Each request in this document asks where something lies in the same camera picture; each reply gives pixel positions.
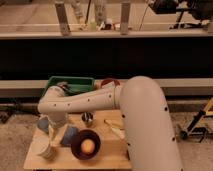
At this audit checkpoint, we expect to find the blue sponge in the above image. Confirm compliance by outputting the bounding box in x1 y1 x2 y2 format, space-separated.
60 126 78 147

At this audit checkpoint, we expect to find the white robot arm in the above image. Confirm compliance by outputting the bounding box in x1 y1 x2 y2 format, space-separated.
38 76 183 171

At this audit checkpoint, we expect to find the blue plastic cup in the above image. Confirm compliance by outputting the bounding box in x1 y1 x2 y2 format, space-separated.
37 117 49 134

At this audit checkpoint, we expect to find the white ribbed cup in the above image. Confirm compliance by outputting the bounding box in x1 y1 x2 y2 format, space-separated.
37 143 54 159

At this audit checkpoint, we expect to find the small metal cup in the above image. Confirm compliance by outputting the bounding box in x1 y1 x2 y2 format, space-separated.
81 112 93 127

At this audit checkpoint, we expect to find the dark brown bowl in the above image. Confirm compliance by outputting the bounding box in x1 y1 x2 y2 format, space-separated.
71 129 101 160

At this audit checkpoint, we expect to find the orange ball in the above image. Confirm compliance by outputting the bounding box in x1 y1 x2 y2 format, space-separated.
81 139 95 155

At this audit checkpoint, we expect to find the grey tool in tray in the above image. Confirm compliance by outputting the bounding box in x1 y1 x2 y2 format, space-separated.
57 82 77 94

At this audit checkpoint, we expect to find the green plastic tray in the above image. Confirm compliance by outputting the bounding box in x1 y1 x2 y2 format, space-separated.
43 76 95 95

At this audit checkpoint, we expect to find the wooden spatula stick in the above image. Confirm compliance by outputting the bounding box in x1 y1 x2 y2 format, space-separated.
104 119 124 130

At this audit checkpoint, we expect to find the red bowl with cloth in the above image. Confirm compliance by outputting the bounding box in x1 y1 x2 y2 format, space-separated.
101 78 120 88

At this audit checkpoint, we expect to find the black camera on stand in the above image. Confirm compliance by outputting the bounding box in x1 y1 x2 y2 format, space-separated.
148 0 213 20

